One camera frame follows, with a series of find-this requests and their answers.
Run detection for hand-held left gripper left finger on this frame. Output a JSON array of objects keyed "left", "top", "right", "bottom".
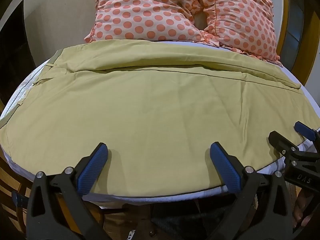
[{"left": 26, "top": 142, "right": 109, "bottom": 240}]

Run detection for dark door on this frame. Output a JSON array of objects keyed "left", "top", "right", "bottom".
[{"left": 0, "top": 0, "right": 37, "bottom": 107}]

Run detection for white bed mattress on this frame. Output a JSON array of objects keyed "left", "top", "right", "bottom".
[{"left": 0, "top": 40, "right": 320, "bottom": 205}]

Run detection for yellow-green bed sheet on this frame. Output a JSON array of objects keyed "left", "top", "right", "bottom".
[{"left": 0, "top": 39, "right": 318, "bottom": 197}]

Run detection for person's dark shorts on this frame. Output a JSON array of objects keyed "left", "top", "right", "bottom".
[{"left": 150, "top": 200, "right": 253, "bottom": 240}]

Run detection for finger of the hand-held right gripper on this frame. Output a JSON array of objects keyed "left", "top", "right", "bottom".
[
  {"left": 294, "top": 121, "right": 320, "bottom": 142},
  {"left": 268, "top": 131, "right": 300, "bottom": 161}
]

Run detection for orange polka dot pillow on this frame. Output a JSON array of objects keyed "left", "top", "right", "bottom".
[
  {"left": 84, "top": 0, "right": 208, "bottom": 43},
  {"left": 197, "top": 0, "right": 283, "bottom": 67}
]

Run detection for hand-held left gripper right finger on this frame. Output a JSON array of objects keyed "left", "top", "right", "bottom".
[{"left": 209, "top": 141, "right": 293, "bottom": 240}]

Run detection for yellow wooden frame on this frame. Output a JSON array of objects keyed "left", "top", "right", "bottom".
[{"left": 274, "top": 0, "right": 320, "bottom": 87}]

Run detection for person's right hand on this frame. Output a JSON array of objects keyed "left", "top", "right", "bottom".
[{"left": 292, "top": 189, "right": 311, "bottom": 230}]

